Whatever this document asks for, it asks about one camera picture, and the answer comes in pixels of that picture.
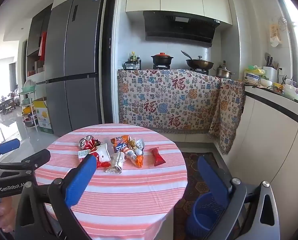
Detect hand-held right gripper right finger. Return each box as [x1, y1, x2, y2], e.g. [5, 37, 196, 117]
[197, 155, 282, 240]

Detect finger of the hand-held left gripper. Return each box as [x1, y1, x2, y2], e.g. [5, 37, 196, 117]
[0, 138, 21, 161]
[0, 149, 51, 172]

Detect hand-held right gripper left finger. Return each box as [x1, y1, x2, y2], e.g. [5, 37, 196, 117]
[14, 154, 97, 240]

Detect orange red plastic wrapper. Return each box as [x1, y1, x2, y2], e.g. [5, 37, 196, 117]
[96, 160, 112, 169]

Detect clear plastic floss box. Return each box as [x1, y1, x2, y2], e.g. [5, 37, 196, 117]
[95, 143, 112, 164]

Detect grey printed wrapper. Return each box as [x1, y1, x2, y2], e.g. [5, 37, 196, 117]
[105, 152, 126, 174]

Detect blue plastic basket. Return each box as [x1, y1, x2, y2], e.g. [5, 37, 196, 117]
[185, 192, 226, 239]

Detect orange white snack wrapper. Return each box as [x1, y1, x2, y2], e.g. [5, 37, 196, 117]
[124, 148, 144, 169]

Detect red candy wrapper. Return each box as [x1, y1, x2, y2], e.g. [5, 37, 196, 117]
[150, 147, 166, 167]

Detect person's left hand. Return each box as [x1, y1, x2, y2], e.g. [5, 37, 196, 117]
[0, 196, 15, 230]

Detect brown patterned floor mat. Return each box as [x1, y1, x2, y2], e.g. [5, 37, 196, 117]
[173, 152, 231, 232]

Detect crushed red soda can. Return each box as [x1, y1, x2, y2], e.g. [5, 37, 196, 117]
[78, 135, 101, 151]

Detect wooden dining table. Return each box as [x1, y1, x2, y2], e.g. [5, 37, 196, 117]
[0, 97, 16, 115]

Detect yellow cardboard box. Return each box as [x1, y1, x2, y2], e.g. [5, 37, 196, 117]
[33, 97, 54, 134]

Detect white rack with basins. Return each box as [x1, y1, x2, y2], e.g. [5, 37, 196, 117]
[19, 80, 39, 132]

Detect crushed orange soda can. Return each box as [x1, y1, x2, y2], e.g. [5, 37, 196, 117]
[111, 135, 131, 153]

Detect yellow silver snack wrapper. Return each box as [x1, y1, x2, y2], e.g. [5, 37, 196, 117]
[129, 139, 146, 155]

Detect small printed blanket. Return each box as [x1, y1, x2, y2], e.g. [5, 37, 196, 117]
[208, 79, 246, 155]

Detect white base cabinets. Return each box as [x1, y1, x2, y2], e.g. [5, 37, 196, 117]
[214, 90, 298, 207]

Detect large printed blanket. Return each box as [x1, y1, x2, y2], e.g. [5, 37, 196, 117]
[117, 69, 223, 134]

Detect grey refrigerator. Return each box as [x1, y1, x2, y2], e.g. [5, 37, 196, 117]
[44, 0, 107, 137]

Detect dark shelf cabinet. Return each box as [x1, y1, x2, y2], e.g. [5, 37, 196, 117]
[26, 5, 52, 83]

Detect steel pot with lid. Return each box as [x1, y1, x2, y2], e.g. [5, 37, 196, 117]
[213, 65, 235, 79]

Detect dark wok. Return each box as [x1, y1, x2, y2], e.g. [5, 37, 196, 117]
[181, 50, 214, 70]

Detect stack of white bowls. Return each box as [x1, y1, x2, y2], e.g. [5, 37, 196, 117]
[284, 84, 298, 101]

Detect white knife holder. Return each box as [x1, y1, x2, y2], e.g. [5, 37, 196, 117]
[263, 56, 280, 83]

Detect seasoning bottles rack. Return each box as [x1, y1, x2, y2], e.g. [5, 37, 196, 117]
[124, 51, 142, 71]

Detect black pot with red lid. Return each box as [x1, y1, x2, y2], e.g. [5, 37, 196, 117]
[151, 52, 174, 67]

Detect black range hood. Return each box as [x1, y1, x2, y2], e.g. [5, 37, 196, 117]
[143, 10, 221, 48]

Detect hanging wall ornament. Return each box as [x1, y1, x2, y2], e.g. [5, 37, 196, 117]
[269, 17, 288, 47]

